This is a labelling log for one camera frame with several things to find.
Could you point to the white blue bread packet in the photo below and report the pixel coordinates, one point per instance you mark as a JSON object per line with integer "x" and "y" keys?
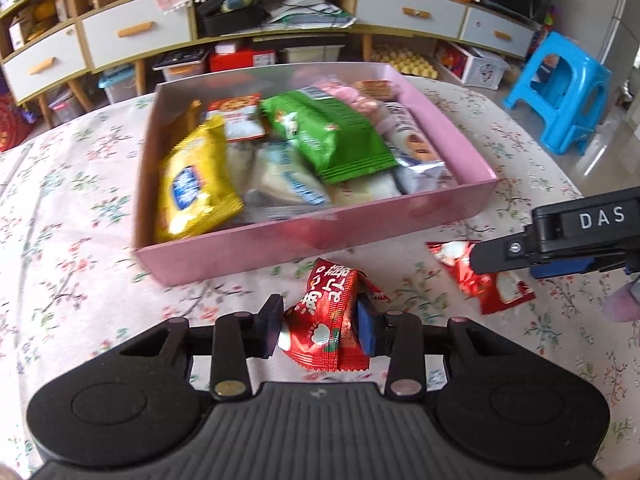
{"x": 285, "y": 177}

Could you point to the yellow snack packet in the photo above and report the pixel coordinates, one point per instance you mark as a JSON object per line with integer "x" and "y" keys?
{"x": 195, "y": 185}

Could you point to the round red bag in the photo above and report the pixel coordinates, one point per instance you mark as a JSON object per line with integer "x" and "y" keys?
{"x": 12, "y": 125}

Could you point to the black-lidded clear bin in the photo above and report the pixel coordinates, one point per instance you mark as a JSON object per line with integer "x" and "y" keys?
{"x": 180, "y": 65}

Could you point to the brown square cake packet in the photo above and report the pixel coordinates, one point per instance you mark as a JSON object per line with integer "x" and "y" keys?
{"x": 375, "y": 90}

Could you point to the red snack packet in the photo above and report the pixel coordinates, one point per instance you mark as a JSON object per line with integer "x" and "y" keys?
{"x": 322, "y": 325}
{"x": 480, "y": 285}

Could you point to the green snack packet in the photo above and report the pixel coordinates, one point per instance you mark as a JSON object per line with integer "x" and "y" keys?
{"x": 330, "y": 135}

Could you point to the pink-lidded clear bin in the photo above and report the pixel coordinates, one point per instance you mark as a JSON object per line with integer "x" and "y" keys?
{"x": 65, "y": 107}

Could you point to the yellow egg tray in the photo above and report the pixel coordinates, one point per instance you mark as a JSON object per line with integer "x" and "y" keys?
{"x": 405, "y": 62}

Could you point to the red white pizza-print packet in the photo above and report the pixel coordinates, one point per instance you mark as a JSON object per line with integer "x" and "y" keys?
{"x": 240, "y": 117}

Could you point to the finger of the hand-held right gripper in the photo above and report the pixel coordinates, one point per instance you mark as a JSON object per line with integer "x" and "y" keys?
{"x": 560, "y": 270}
{"x": 500, "y": 255}

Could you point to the clear storage bin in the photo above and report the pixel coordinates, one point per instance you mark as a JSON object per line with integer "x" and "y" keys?
{"x": 312, "y": 54}

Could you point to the white cabinet drawer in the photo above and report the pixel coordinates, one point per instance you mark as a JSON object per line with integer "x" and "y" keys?
{"x": 410, "y": 10}
{"x": 45, "y": 60}
{"x": 497, "y": 32}
{"x": 135, "y": 30}

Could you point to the pink floral snack packet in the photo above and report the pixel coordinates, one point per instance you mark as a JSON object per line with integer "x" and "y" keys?
{"x": 350, "y": 95}

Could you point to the blue-lidded clear bin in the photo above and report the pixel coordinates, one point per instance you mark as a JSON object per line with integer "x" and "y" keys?
{"x": 117, "y": 87}

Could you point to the pink cardboard box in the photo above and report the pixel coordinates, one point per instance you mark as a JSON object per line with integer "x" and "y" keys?
{"x": 300, "y": 240}

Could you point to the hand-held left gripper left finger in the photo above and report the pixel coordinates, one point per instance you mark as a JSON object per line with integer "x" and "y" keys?
{"x": 272, "y": 325}

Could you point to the pale yellow bread packet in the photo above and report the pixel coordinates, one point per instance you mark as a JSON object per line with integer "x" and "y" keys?
{"x": 365, "y": 190}

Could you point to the blue plastic stool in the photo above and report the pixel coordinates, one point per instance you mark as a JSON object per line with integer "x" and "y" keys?
{"x": 555, "y": 90}

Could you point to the person's right hand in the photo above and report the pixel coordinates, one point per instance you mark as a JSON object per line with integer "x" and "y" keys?
{"x": 627, "y": 302}

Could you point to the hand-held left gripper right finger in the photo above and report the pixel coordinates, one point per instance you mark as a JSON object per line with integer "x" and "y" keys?
{"x": 367, "y": 327}

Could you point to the red cardboard box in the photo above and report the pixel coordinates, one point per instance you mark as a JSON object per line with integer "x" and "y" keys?
{"x": 242, "y": 60}

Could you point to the pile of papers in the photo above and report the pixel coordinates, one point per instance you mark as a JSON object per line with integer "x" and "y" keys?
{"x": 310, "y": 10}

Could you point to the silver cookie packet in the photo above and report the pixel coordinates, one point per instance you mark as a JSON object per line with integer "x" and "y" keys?
{"x": 412, "y": 140}

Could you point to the black storage box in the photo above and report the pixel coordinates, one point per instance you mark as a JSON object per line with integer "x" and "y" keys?
{"x": 225, "y": 17}

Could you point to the small silver packet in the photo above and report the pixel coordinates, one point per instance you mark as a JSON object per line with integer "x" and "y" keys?
{"x": 425, "y": 184}

